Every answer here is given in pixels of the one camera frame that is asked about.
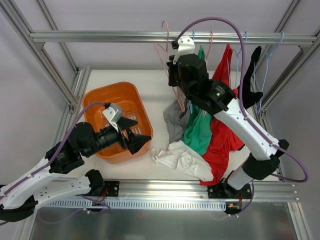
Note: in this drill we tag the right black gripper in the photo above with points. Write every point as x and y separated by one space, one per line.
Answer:
172 74

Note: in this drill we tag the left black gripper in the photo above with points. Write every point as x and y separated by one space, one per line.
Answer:
124 140

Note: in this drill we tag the white tank top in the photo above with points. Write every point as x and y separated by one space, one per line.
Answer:
184 160

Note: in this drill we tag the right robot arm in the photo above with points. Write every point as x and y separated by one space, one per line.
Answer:
189 73

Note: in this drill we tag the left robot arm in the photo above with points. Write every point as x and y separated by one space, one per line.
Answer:
19 200

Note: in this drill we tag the blue hanger under red shirt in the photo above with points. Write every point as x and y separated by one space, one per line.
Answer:
237 54

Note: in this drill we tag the blue hanger under black shirt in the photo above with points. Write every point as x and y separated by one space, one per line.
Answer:
268 54

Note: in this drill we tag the orange plastic basket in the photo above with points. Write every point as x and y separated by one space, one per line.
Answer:
126 95

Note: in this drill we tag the grey shirt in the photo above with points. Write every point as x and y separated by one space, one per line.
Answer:
176 120

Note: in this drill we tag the green shirt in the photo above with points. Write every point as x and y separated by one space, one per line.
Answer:
198 133

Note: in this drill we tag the black shirt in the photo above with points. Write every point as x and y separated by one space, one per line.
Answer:
249 97

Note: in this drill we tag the red shirt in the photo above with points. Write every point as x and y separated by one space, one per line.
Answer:
223 140

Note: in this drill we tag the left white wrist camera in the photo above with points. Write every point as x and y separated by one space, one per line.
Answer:
113 112

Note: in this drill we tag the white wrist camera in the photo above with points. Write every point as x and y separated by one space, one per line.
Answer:
113 112
184 46

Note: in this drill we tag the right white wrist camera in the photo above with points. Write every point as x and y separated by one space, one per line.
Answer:
184 46

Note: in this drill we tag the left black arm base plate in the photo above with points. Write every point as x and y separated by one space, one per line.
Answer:
111 188

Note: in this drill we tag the aluminium hanging rail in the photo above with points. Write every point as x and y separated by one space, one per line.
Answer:
101 36

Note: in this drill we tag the white slotted cable duct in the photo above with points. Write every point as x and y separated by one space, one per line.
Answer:
140 204

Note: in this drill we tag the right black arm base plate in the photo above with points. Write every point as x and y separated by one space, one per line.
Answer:
216 192

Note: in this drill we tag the aluminium front frame rail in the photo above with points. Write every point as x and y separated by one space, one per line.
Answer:
171 190

